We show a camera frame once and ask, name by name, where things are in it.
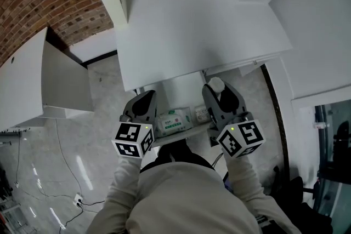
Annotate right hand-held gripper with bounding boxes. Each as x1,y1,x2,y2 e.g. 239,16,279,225
202,82,267,158

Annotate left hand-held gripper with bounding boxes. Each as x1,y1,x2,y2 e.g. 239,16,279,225
111,89,158,159

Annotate white fluffy small item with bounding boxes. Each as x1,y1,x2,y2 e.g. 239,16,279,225
207,77,226,95

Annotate white desk drawer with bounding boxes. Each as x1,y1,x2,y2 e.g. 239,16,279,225
151,71,218,148

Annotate person's left forearm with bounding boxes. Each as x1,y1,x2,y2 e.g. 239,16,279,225
87,155,144,234

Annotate person's right forearm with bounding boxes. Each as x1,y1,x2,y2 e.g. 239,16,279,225
223,152,302,234

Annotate white side desk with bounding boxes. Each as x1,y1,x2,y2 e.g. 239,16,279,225
0,26,95,128

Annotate small white packet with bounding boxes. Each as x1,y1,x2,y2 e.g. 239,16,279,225
194,104,211,123

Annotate white green wipes packet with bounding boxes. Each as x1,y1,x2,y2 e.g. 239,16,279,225
156,106,193,139

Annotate person's dark trouser legs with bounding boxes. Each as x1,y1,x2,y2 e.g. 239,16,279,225
139,142,217,173

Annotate person's beige sweater torso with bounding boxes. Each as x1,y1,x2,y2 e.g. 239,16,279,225
124,161,261,234

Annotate white floor power strip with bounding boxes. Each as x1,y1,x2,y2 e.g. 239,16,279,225
72,192,84,207

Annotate dark framed glass door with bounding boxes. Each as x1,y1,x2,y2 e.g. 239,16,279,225
313,100,351,226

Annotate black office chair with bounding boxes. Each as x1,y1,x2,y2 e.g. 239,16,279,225
270,165,333,234

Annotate metal rack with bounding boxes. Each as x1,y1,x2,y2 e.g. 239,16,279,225
0,126,30,146

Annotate black floor cable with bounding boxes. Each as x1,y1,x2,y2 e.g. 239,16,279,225
59,198,106,228

